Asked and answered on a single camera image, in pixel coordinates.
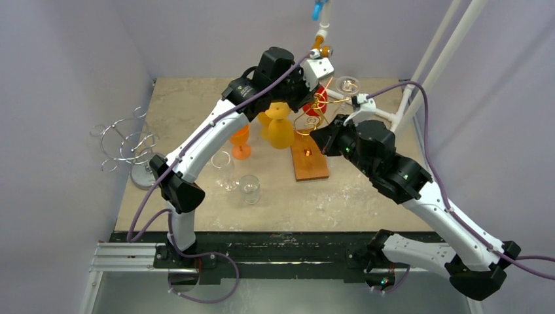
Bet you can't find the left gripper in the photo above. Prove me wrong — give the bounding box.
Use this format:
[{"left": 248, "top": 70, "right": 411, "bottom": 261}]
[{"left": 272, "top": 65, "right": 321, "bottom": 114}]

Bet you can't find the red plastic wine glass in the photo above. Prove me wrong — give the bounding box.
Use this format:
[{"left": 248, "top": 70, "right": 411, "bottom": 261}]
[{"left": 302, "top": 86, "right": 328, "bottom": 116}]

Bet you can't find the gold rack with wooden base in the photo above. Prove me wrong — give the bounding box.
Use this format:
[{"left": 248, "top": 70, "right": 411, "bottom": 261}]
[{"left": 291, "top": 79, "right": 340, "bottom": 182}]

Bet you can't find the yellow plastic goblet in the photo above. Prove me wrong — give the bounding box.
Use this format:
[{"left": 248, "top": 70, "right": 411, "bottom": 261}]
[
  {"left": 257, "top": 112, "right": 272, "bottom": 141},
  {"left": 265, "top": 102, "right": 295, "bottom": 149}
]

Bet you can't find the clear tall flute glass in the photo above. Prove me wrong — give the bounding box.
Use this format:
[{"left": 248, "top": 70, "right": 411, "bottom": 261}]
[{"left": 336, "top": 76, "right": 360, "bottom": 105}]

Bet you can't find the clear wine glass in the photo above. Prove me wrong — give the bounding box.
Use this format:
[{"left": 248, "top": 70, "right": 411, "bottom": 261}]
[{"left": 211, "top": 150, "right": 238, "bottom": 192}]

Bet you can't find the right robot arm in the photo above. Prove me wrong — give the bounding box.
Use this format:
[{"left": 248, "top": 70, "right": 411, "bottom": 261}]
[{"left": 310, "top": 114, "right": 521, "bottom": 301}]

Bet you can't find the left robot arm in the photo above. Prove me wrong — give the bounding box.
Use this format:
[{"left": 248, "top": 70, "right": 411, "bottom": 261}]
[{"left": 149, "top": 46, "right": 334, "bottom": 268}]

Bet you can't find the chrome wine glass rack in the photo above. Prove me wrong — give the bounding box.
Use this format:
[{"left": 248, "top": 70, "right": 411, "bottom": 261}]
[{"left": 90, "top": 106, "right": 160, "bottom": 190}]

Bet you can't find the orange plastic goblet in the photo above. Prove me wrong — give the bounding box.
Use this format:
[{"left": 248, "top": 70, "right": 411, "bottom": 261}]
[{"left": 229, "top": 125, "right": 251, "bottom": 160}]

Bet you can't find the clear short glass left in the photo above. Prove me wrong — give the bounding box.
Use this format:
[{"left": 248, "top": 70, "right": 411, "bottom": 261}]
[{"left": 239, "top": 175, "right": 260, "bottom": 205}]

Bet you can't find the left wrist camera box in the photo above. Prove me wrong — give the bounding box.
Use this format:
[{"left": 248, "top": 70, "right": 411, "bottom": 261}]
[{"left": 300, "top": 49, "right": 334, "bottom": 91}]

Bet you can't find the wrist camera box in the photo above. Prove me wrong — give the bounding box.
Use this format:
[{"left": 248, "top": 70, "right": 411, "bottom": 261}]
[
  {"left": 300, "top": 49, "right": 334, "bottom": 91},
  {"left": 343, "top": 94, "right": 377, "bottom": 126}
]

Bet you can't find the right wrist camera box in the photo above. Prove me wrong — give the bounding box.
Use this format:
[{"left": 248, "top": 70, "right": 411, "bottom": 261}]
[{"left": 343, "top": 94, "right": 377, "bottom": 126}]

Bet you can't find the white pvc pipe frame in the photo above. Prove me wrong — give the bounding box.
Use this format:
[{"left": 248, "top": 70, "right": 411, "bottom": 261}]
[{"left": 328, "top": 1, "right": 488, "bottom": 132}]

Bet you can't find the brass faucet with blue handle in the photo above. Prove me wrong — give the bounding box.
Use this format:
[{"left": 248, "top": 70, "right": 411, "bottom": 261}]
[{"left": 311, "top": 0, "right": 333, "bottom": 58}]

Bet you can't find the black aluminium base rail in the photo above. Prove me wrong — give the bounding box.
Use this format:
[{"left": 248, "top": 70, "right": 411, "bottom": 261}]
[{"left": 91, "top": 232, "right": 407, "bottom": 285}]

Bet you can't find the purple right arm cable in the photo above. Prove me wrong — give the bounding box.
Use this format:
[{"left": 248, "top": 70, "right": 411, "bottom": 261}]
[{"left": 366, "top": 82, "right": 555, "bottom": 296}]

